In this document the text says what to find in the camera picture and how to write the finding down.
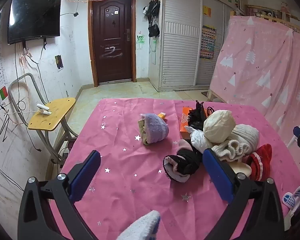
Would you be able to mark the yellow wooden chair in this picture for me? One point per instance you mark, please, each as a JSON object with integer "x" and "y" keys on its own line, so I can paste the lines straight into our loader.
{"x": 53, "y": 112}

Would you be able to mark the purple rolled sock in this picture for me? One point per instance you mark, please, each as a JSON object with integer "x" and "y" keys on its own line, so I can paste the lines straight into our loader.
{"x": 153, "y": 127}

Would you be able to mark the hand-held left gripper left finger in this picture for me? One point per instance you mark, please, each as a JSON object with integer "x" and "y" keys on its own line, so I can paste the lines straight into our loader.
{"x": 85, "y": 175}

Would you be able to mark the black and pink sock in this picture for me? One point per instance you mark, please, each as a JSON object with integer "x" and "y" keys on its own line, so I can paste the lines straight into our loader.
{"x": 187, "y": 165}

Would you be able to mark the cream ribbed sock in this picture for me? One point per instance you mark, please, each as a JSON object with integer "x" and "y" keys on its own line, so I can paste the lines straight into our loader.
{"x": 230, "y": 150}

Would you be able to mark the white device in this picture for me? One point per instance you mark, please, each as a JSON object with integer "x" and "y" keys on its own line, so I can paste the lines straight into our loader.
{"x": 43, "y": 109}

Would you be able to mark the cream rolled sock ball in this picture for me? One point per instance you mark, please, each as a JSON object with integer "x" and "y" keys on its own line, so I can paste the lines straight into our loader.
{"x": 218, "y": 126}

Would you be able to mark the orange box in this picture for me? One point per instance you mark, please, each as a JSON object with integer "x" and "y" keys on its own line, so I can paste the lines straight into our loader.
{"x": 184, "y": 124}

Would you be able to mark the person's right hand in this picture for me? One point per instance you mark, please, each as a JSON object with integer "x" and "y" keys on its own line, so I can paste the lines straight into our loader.
{"x": 289, "y": 200}

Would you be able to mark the pink star tablecloth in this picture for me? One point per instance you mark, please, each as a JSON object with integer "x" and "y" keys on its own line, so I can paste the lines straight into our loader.
{"x": 130, "y": 160}

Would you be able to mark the hanging black bags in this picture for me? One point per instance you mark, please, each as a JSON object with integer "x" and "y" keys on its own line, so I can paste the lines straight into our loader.
{"x": 153, "y": 17}

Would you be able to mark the white wardrobe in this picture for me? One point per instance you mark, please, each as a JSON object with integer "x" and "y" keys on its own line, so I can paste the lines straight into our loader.
{"x": 182, "y": 50}

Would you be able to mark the flag sticker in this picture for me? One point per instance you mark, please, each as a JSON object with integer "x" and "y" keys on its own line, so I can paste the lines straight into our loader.
{"x": 3, "y": 92}

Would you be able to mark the person's left hand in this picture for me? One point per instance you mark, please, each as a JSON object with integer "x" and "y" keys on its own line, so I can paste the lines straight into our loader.
{"x": 142, "y": 226}

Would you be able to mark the small orange item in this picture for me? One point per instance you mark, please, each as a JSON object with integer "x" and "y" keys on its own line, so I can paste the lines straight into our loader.
{"x": 162, "y": 115}

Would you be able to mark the beige flat object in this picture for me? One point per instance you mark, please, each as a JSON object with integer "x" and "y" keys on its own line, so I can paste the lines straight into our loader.
{"x": 242, "y": 169}

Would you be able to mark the brown door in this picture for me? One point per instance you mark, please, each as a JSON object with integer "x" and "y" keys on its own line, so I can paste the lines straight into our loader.
{"x": 112, "y": 37}

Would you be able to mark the wall television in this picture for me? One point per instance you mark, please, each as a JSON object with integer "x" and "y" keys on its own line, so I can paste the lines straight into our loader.
{"x": 33, "y": 15}

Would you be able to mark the white cloth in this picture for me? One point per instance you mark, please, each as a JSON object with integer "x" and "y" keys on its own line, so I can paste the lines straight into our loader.
{"x": 197, "y": 138}

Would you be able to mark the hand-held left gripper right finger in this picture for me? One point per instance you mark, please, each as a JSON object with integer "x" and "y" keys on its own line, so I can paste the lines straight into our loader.
{"x": 218, "y": 177}

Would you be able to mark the red knit sock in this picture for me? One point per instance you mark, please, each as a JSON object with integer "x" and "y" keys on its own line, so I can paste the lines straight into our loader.
{"x": 261, "y": 162}

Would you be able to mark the small wall picture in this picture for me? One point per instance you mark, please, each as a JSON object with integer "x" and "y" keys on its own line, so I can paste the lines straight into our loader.
{"x": 59, "y": 62}

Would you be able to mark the white knit sock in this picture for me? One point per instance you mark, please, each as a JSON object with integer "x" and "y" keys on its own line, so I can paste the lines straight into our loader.
{"x": 246, "y": 133}

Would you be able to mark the pink printed sheet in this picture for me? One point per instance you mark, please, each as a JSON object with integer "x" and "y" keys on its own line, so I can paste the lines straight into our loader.
{"x": 265, "y": 67}

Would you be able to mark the colourful calendar poster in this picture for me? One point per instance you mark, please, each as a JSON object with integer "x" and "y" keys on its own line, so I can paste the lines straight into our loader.
{"x": 208, "y": 42}

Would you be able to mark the yellow poster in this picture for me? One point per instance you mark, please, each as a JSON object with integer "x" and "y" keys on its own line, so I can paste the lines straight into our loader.
{"x": 207, "y": 11}

